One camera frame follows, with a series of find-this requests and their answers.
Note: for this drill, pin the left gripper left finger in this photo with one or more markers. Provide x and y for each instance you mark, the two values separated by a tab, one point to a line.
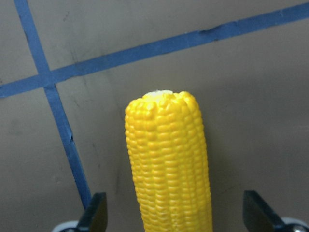
94	219

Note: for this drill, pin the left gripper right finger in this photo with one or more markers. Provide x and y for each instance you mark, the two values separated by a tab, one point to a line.
258	216

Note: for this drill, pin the yellow corn cob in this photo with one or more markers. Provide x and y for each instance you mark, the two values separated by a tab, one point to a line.
167	150

